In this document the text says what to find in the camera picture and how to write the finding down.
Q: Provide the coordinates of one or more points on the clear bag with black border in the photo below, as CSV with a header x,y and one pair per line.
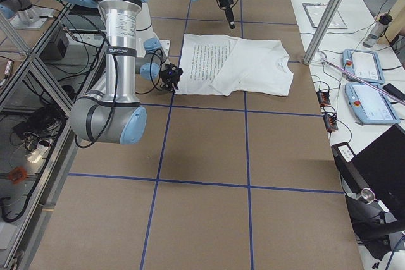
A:
x,y
315,12

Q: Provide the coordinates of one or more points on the lower blue teach pendant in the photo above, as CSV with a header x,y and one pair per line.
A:
x,y
369,106

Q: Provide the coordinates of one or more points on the white long-sleeve printed shirt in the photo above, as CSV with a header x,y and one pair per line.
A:
x,y
221,64

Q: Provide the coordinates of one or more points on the blue teach pendant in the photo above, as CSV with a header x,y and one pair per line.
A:
x,y
369,106
364,65

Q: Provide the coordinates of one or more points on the aluminium table frame rail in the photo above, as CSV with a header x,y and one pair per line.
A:
x,y
53,67

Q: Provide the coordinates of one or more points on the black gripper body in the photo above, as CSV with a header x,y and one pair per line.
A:
x,y
166,85
225,2

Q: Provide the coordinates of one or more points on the clear water bottle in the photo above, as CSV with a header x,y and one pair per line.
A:
x,y
377,31

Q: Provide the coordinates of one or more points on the upper blue teach pendant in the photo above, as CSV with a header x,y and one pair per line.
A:
x,y
364,65

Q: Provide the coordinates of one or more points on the black laptop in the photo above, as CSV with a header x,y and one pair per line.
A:
x,y
379,166

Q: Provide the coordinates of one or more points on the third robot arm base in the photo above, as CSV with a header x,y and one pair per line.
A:
x,y
24,15

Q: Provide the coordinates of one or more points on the aluminium frame post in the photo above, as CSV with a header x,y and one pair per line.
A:
x,y
321,30

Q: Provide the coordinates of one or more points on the black smartphone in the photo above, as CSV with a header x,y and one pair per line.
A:
x,y
392,90

